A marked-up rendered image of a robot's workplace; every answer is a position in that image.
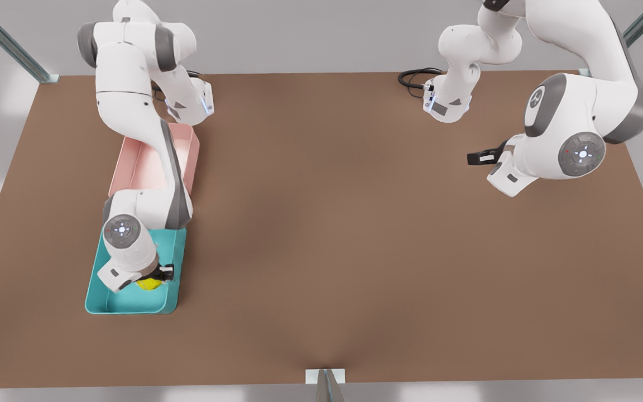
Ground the silver frame post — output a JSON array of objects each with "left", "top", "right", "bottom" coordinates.
[
  {"left": 578, "top": 0, "right": 643, "bottom": 77},
  {"left": 306, "top": 368, "right": 346, "bottom": 402},
  {"left": 0, "top": 0, "right": 60, "bottom": 84}
]

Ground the black cable loop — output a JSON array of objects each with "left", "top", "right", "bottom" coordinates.
[{"left": 398, "top": 68, "right": 445, "bottom": 99}]

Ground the pink tray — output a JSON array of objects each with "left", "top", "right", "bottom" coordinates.
[{"left": 108, "top": 123, "right": 200, "bottom": 198}]

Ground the teal tray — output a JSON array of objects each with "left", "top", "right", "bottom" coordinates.
[{"left": 85, "top": 228, "right": 187, "bottom": 315}]

